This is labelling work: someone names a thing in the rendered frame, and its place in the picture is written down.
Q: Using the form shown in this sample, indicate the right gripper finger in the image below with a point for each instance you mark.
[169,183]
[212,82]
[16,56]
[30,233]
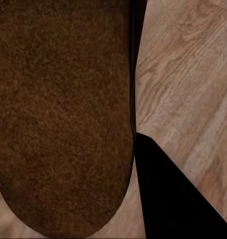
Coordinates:
[172,207]

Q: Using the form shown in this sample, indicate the sandal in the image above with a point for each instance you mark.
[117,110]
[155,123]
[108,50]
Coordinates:
[67,110]

